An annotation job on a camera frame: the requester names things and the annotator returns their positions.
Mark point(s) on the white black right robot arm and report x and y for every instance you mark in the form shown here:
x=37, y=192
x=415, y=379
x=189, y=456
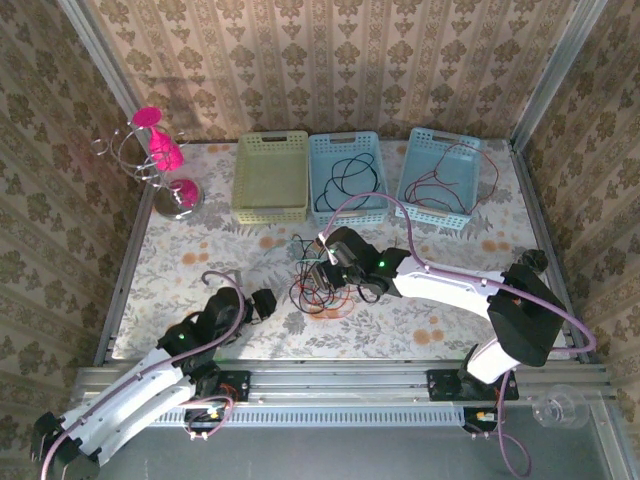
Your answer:
x=440, y=287

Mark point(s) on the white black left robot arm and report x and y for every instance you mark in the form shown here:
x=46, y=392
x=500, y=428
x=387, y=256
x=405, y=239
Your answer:
x=125, y=400

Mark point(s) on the floral tablecloth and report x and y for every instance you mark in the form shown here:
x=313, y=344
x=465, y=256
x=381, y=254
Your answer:
x=400, y=340

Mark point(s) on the black connector box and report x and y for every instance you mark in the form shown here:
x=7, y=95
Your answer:
x=480, y=417
x=205, y=416

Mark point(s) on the yellow plastic basket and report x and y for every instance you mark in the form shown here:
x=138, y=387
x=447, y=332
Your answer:
x=270, y=170

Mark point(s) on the light blue plastic basket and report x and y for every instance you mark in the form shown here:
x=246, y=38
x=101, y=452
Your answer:
x=450, y=150

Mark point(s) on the pink wine glass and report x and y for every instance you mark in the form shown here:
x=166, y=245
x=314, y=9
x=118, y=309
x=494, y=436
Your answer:
x=162, y=145

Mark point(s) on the clear glass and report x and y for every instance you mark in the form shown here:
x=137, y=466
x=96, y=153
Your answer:
x=557, y=407

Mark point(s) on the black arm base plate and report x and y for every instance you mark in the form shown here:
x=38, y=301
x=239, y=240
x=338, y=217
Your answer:
x=235, y=385
x=442, y=385

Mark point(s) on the aluminium front rail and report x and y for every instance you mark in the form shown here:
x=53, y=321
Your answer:
x=340, y=382

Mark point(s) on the aluminium side rail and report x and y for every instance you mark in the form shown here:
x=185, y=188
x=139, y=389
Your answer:
x=131, y=250
x=521, y=170

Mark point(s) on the aluminium frame post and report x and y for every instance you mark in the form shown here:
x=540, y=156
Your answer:
x=565, y=55
x=98, y=55

